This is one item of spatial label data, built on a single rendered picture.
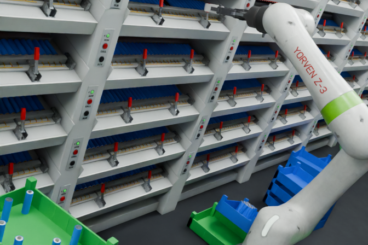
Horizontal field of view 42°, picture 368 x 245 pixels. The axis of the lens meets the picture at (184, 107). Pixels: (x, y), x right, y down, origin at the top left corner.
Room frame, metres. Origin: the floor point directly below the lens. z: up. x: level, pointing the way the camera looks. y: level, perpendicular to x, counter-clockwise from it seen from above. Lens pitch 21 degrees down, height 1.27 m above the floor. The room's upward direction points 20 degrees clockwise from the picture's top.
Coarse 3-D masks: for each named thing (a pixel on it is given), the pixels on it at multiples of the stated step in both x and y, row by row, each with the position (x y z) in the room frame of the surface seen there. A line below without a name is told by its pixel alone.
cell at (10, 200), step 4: (8, 200) 0.93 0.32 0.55; (12, 200) 0.93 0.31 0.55; (4, 204) 0.93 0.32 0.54; (8, 204) 0.92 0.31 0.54; (4, 208) 0.92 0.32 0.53; (8, 208) 0.93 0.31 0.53; (4, 212) 0.92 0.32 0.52; (8, 212) 0.93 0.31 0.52; (4, 216) 0.92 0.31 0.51; (8, 216) 0.93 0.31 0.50; (4, 220) 0.92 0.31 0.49
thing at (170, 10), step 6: (132, 6) 1.52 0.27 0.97; (138, 6) 1.54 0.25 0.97; (144, 6) 1.57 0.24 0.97; (150, 6) 1.59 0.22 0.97; (156, 6) 1.62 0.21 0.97; (168, 6) 1.69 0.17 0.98; (138, 12) 1.53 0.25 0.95; (162, 12) 1.66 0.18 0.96; (168, 12) 1.67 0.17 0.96; (174, 12) 1.71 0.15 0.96; (180, 12) 1.73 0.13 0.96; (186, 12) 1.76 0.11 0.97; (192, 12) 1.79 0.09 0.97; (198, 12) 1.82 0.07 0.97; (204, 12) 1.85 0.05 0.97; (216, 18) 1.93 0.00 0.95
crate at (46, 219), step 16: (16, 192) 1.00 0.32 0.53; (0, 208) 0.96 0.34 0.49; (16, 208) 0.99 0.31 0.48; (32, 208) 1.01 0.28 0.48; (48, 208) 1.00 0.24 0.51; (16, 224) 0.94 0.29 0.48; (32, 224) 0.96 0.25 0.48; (48, 224) 0.98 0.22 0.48; (64, 224) 0.98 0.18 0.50; (80, 224) 0.96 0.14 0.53; (32, 240) 0.90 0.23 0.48; (48, 240) 0.92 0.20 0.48; (64, 240) 0.94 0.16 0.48; (80, 240) 0.95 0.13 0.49; (96, 240) 0.93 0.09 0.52; (112, 240) 0.91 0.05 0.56
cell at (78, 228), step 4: (76, 228) 0.92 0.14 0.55; (80, 228) 0.92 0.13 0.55; (76, 232) 0.91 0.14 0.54; (80, 232) 0.92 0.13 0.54; (72, 236) 0.92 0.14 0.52; (76, 236) 0.91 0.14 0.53; (72, 240) 0.91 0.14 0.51; (76, 240) 0.92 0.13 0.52; (72, 244) 0.91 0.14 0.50; (76, 244) 0.92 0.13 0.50
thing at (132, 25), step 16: (208, 0) 2.00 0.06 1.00; (128, 16) 1.48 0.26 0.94; (144, 16) 1.55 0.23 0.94; (176, 16) 1.71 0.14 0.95; (192, 16) 1.81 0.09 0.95; (224, 16) 1.93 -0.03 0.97; (128, 32) 1.46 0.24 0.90; (144, 32) 1.51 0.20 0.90; (160, 32) 1.58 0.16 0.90; (176, 32) 1.65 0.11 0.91; (192, 32) 1.72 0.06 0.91; (208, 32) 1.80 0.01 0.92; (224, 32) 1.88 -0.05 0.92
